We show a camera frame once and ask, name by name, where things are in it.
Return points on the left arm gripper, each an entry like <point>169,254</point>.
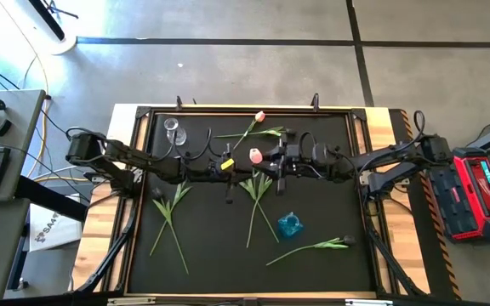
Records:
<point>219,170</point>

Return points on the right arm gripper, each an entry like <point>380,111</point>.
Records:
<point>298,161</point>

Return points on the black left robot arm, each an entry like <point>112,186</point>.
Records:
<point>155,163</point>

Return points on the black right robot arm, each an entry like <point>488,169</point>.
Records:
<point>368,163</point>

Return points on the blue cut glass vase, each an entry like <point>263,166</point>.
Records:
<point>289,227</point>

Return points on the clear glass vase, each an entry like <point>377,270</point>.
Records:
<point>178,137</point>

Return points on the yellow tape marker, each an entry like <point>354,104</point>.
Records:
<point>227,164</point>

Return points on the small black table clamp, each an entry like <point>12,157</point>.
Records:
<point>315,102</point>
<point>179,103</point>

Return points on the black table mat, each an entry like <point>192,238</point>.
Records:
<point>211,263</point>

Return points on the black desk beam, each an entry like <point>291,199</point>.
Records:
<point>64,208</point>

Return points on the black platform with hazard stripes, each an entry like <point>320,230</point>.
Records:
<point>436,263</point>

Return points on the red and black tool box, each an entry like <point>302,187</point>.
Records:
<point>470,200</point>

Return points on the white round stand base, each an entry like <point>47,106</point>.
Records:
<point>67,44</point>

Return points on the gray desk with keyboard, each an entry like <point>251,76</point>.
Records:
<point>19,127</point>

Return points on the black stand bar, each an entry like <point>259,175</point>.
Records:
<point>52,27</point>

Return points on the black aluminium table frame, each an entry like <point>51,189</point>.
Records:
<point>228,110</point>

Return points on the black diagonal frame strut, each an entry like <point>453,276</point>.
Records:
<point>109,253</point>
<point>394,265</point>

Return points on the silver metal bracket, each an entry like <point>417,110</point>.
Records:
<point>130,301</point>
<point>368,303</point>

